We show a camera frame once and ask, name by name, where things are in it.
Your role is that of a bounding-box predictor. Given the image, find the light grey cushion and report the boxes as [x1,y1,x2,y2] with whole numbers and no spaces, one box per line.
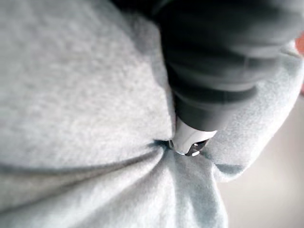
[0,0,304,228]

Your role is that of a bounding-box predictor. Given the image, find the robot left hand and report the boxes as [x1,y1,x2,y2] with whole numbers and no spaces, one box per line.
[111,0,304,157]

